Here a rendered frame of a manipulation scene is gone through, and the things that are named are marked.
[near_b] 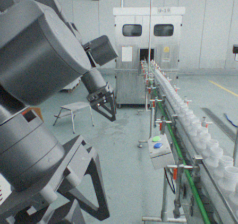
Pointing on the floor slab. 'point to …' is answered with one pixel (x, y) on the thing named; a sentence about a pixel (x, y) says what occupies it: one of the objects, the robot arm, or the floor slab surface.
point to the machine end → (172, 12)
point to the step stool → (72, 111)
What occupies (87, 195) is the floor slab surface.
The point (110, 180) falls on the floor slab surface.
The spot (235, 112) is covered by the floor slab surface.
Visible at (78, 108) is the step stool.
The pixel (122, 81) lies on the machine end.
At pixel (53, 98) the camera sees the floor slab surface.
